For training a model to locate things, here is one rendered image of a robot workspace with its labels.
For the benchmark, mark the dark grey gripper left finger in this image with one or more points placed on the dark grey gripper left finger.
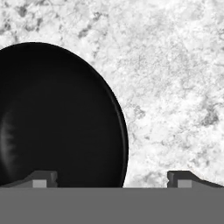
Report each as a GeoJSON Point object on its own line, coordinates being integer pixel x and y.
{"type": "Point", "coordinates": [43, 177]}

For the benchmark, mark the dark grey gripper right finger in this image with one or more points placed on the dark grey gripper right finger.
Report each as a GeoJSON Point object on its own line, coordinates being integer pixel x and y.
{"type": "Point", "coordinates": [182, 176]}

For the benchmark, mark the large black bowl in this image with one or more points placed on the large black bowl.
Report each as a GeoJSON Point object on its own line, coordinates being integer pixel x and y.
{"type": "Point", "coordinates": [61, 116]}

